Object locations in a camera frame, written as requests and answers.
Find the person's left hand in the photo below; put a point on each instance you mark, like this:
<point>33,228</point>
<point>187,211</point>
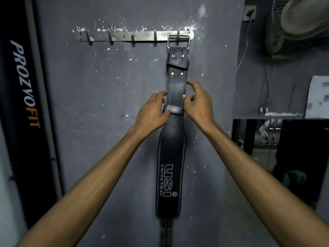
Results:
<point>150,117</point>

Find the person's right hand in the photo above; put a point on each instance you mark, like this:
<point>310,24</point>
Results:
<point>201,108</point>

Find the person's left thumb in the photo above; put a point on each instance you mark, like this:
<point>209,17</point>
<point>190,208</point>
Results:
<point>171,111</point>

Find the person's right thumb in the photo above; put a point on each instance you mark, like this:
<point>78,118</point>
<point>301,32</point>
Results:
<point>186,101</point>

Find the black leather weightlifting belt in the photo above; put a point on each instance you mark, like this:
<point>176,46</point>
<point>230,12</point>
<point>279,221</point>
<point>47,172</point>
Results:
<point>171,151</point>

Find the person's left forearm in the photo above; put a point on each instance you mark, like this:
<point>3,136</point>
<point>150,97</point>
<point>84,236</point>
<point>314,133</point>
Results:
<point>84,190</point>

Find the person's right forearm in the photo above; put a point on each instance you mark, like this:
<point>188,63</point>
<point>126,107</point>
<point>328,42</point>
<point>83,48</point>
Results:
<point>257,182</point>

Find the white printed poster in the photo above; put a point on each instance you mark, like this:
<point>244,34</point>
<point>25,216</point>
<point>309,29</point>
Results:
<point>317,99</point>

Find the teal cloth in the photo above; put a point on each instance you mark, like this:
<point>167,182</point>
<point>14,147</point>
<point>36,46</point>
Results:
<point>295,177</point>

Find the black lettered machine upright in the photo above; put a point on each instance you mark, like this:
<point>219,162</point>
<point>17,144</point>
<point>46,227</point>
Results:
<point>23,87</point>

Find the metal wall hook rack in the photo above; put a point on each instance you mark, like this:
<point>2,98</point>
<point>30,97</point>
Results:
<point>144,35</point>

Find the wall power socket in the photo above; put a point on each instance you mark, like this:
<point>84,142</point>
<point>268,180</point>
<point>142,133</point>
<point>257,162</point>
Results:
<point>249,13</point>

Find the grey wall fan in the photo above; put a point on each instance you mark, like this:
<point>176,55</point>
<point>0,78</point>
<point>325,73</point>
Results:
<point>300,20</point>

